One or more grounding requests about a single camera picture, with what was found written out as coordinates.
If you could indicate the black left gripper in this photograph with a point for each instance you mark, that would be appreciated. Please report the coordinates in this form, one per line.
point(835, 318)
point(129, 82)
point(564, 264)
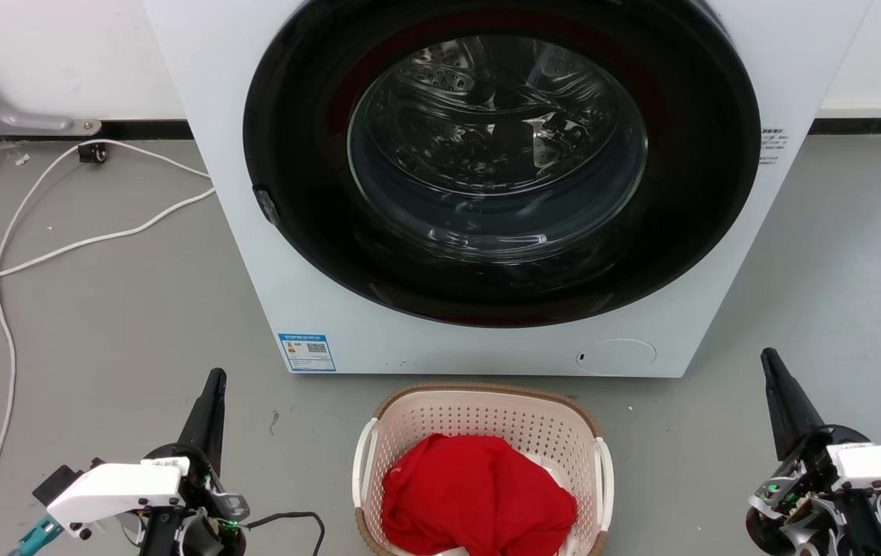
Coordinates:
point(212, 494)

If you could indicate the white front-load washing machine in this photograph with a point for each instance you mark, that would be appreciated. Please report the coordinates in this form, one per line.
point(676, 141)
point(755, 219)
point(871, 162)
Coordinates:
point(718, 309)

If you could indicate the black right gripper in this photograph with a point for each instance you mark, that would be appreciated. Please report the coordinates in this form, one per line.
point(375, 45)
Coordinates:
point(803, 486)

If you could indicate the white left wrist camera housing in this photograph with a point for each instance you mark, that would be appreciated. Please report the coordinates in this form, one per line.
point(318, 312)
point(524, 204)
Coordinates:
point(112, 490)

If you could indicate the red garment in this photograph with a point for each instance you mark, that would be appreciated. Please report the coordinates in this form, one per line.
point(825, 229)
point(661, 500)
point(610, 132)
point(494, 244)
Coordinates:
point(471, 494)

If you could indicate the round white filter cover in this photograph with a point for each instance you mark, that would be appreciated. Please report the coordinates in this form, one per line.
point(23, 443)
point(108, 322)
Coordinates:
point(616, 357)

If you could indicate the cream perforated laundry basket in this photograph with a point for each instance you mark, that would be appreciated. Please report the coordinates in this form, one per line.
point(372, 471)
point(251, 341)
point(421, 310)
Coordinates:
point(486, 413)

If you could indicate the black round glass washer door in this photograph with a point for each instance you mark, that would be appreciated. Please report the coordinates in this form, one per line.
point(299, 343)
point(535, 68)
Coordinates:
point(687, 232)

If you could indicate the blue energy label sticker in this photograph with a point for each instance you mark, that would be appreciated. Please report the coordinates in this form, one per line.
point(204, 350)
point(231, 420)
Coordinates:
point(306, 352)

